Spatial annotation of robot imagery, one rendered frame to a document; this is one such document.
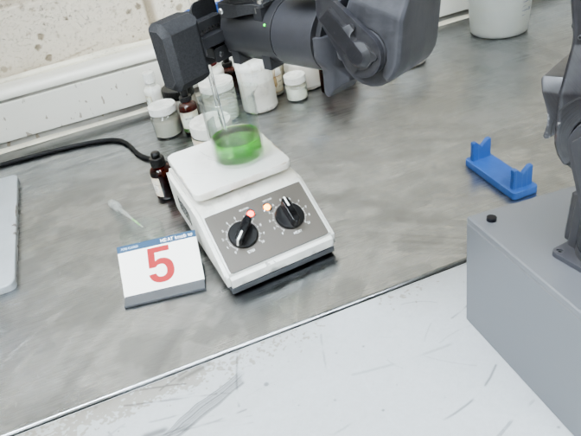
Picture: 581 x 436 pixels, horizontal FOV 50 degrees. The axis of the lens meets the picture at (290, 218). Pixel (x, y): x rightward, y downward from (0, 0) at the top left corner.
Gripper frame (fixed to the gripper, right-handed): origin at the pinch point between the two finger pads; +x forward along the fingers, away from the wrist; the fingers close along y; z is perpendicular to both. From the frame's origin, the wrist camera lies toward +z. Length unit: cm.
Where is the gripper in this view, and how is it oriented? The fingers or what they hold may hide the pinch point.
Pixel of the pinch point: (204, 19)
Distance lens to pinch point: 65.4
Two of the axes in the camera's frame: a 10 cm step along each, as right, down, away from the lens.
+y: -6.7, 5.1, -5.4
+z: -1.7, -8.1, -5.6
